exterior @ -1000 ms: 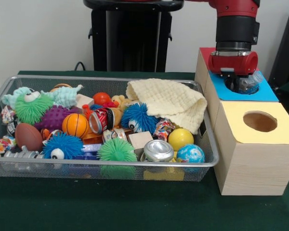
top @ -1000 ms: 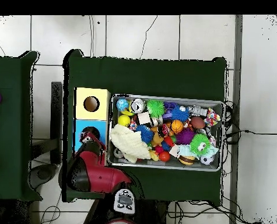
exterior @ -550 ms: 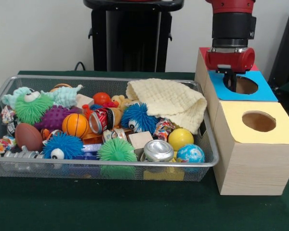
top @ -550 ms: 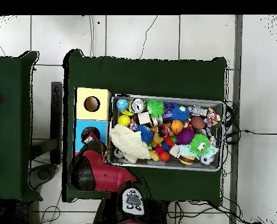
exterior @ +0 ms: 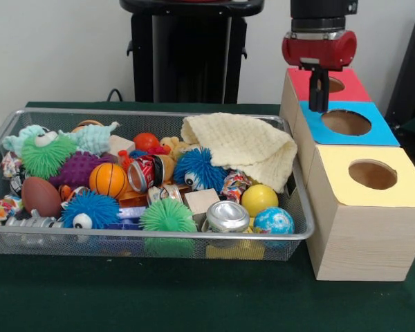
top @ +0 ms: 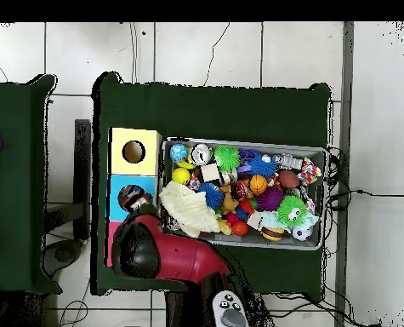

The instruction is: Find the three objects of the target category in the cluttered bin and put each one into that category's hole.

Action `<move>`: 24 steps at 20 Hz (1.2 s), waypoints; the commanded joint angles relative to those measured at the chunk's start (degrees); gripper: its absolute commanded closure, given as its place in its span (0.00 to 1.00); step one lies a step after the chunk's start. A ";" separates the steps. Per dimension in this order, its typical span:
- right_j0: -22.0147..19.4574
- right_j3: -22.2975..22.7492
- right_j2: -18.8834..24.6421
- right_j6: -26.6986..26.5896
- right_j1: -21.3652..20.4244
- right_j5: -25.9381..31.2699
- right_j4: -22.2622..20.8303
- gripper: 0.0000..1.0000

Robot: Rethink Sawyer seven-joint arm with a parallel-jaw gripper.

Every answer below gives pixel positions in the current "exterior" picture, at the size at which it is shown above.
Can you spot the yellow ball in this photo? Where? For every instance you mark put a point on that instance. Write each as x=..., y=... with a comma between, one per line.
x=259, y=200

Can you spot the cream waffle cloth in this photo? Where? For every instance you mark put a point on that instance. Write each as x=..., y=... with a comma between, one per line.
x=249, y=145

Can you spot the blue globe ball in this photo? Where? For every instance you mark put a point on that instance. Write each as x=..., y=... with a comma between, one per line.
x=274, y=221

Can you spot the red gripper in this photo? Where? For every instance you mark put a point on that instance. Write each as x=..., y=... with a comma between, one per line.
x=318, y=50

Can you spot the brown football toy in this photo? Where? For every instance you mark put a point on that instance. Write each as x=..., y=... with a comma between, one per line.
x=41, y=197

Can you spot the orange basketball toy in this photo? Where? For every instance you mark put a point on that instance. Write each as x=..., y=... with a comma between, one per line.
x=108, y=181

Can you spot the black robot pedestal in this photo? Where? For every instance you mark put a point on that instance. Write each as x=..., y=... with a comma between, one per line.
x=193, y=52

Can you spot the dark green tablecloth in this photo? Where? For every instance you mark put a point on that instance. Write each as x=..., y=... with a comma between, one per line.
x=159, y=297

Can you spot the black panel on stand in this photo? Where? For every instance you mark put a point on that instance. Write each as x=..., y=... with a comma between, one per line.
x=411, y=69

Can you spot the purple spiky ball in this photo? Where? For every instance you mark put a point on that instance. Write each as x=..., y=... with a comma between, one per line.
x=77, y=169

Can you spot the green spiky ball with eyes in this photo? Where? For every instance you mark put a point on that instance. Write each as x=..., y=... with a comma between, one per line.
x=46, y=155

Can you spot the crushed silver can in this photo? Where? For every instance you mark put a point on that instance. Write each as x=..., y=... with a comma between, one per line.
x=227, y=216

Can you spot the blue spiky ball with eye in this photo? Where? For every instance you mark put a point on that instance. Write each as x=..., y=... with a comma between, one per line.
x=93, y=207

